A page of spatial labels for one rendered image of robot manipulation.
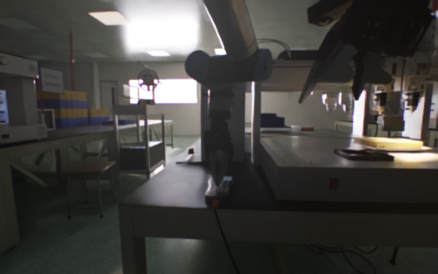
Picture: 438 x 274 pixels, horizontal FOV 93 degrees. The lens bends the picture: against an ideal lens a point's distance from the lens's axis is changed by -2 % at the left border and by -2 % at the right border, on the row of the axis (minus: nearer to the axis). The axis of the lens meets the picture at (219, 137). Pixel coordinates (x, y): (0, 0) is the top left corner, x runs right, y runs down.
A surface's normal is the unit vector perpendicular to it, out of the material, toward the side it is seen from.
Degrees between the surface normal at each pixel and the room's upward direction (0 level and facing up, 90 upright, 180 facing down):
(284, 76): 90
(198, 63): 76
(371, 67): 124
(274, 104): 90
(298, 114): 90
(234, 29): 137
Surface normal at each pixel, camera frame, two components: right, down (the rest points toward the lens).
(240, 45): 0.13, 0.81
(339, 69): -0.64, -0.36
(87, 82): -0.07, 0.12
